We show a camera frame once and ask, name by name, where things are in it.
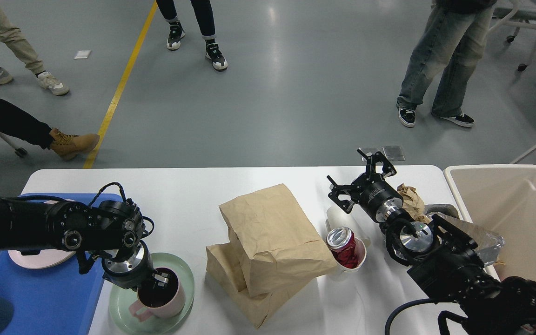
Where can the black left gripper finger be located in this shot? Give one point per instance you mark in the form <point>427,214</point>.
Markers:
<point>161,281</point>

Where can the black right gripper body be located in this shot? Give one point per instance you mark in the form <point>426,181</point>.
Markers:
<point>378,199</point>

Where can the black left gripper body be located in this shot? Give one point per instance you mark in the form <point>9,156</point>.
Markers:
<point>132,273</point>

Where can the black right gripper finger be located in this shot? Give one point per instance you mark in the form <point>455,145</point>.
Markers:
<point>344,196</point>
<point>378,167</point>

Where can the pink mug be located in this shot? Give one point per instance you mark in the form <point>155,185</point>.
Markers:
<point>160,305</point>

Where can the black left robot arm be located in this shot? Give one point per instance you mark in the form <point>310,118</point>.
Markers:
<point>113,232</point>

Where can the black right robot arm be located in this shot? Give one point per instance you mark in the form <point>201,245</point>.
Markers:
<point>441,259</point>

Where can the metal floor socket plate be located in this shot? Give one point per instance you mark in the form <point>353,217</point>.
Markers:
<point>392,153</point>

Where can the green plate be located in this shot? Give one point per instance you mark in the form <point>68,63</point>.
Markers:
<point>120,299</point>

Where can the crumpled brown paper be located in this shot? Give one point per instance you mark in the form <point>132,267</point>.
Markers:
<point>412,203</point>

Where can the white paper cup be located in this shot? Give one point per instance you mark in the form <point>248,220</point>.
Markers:
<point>338,218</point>

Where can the crushed red soda can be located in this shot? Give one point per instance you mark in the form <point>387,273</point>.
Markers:
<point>342,244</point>

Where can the grey crumpled wrapper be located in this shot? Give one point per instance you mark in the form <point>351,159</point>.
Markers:
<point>446,209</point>

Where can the blue plastic tray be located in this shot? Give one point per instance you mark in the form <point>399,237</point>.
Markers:
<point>52,301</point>

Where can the upper brown paper bag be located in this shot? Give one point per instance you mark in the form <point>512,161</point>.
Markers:
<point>275,244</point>

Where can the pink plate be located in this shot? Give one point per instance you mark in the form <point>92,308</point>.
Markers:
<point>45,259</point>

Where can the clear plastic wrapper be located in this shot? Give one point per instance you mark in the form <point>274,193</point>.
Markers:
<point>489,243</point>

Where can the beige plastic bin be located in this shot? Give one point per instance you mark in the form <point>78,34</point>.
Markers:
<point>501,198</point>

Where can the white office chair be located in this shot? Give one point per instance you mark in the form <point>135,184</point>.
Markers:
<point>518,14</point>

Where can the seated person tan boots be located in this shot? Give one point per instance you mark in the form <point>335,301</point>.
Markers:
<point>16,122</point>

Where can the white paper scrap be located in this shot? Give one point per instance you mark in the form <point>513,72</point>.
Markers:
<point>82,54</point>

